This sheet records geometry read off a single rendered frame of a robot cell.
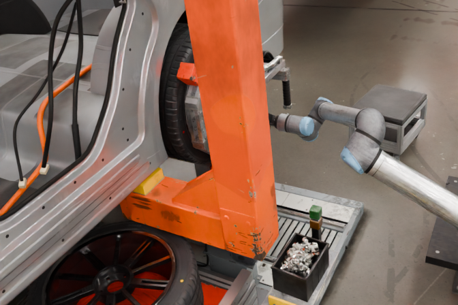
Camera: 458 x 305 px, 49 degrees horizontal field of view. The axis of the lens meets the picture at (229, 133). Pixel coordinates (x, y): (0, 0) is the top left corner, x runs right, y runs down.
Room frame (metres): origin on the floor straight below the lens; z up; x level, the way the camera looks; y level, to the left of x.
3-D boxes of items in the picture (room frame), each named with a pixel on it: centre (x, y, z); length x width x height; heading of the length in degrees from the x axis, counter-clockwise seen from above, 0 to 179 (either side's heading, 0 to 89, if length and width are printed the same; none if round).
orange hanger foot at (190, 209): (1.65, 0.25, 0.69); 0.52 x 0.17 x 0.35; 57
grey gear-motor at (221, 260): (1.78, 0.09, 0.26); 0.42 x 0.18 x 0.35; 57
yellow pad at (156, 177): (1.74, 0.39, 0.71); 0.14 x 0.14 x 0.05; 57
